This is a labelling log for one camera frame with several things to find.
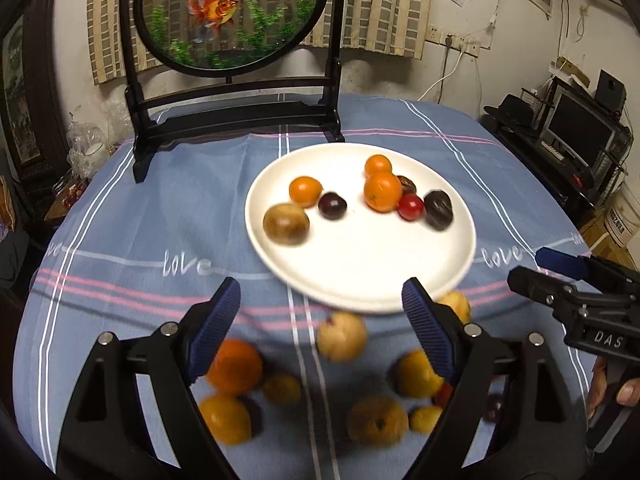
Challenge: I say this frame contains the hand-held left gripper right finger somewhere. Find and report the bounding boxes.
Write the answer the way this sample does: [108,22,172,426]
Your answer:
[401,276,586,480]

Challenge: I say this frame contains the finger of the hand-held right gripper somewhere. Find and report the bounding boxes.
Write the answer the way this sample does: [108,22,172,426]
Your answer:
[535,247,640,293]
[507,266,581,313]

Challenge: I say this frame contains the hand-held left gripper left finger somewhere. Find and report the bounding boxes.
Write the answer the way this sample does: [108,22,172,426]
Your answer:
[56,276,242,480]

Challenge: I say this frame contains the small tan round fruit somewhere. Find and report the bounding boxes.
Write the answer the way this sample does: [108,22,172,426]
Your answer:
[436,290,472,325]

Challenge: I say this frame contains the yellow-green plum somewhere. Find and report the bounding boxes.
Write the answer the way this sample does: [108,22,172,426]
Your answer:
[396,350,446,400]

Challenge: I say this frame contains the orange mandarin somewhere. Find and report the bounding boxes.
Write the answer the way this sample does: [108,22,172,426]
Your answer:
[206,339,264,396]
[364,154,394,179]

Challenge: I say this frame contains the small yellow-green fruit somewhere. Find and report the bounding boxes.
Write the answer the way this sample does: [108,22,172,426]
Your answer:
[262,375,302,406]
[409,406,443,433]

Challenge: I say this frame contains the smooth orange citrus fruit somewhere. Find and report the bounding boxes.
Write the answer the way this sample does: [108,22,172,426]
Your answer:
[289,176,323,208]
[363,171,404,213]
[197,394,253,446]

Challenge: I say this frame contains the dark purple plum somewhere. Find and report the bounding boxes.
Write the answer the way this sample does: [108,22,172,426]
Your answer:
[318,191,348,221]
[482,392,506,423]

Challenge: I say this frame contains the white oval plate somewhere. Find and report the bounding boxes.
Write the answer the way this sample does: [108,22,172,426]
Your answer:
[244,142,477,315]

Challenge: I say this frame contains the large wrinkled dark passion fruit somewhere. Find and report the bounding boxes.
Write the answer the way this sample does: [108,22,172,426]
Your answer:
[423,190,455,232]

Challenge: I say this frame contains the large brown round fruit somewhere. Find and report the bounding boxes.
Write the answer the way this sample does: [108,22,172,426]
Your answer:
[262,202,311,247]

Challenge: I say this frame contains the small red plum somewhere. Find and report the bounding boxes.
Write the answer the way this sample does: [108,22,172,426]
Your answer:
[397,194,425,222]

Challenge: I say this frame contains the person's right hand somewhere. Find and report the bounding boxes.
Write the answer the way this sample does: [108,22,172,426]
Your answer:
[586,357,640,421]

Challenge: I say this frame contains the white plastic bucket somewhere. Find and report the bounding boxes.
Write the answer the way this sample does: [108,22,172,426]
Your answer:
[602,180,640,248]

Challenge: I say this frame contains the black computer desk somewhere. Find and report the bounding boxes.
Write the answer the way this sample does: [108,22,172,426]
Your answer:
[480,110,626,226]

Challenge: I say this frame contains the blue striped tablecloth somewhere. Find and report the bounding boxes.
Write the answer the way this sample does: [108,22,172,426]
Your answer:
[12,94,618,480]

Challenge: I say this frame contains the computer monitor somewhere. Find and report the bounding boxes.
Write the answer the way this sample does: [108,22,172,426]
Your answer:
[545,87,618,166]

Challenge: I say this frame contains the black hat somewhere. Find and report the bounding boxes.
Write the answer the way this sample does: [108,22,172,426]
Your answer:
[484,94,538,128]

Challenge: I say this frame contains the black speaker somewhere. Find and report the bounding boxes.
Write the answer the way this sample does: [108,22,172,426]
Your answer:
[595,70,628,108]

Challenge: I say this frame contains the white lidded jar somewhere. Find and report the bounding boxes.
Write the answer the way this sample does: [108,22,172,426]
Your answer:
[82,141,110,166]

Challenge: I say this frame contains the clear plastic bags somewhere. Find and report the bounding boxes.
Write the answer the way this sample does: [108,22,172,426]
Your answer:
[65,105,136,181]

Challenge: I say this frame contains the dark framed landscape painting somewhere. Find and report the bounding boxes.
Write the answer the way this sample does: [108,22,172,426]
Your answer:
[0,15,71,176]

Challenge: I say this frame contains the beige checked curtain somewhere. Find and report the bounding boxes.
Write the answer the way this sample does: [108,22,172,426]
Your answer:
[87,0,436,86]

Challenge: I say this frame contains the round goldfish table screen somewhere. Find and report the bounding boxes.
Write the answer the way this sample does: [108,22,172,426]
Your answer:
[119,0,346,184]

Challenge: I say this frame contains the white power cable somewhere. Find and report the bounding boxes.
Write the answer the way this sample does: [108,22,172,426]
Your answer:
[417,50,466,103]

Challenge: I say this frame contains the white wall socket row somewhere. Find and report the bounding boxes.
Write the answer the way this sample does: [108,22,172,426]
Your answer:
[429,25,482,56]

